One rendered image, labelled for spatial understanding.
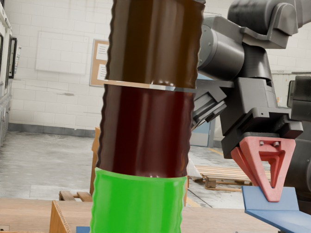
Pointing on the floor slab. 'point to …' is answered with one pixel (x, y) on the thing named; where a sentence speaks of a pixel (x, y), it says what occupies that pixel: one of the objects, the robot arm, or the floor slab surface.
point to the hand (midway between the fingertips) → (271, 195)
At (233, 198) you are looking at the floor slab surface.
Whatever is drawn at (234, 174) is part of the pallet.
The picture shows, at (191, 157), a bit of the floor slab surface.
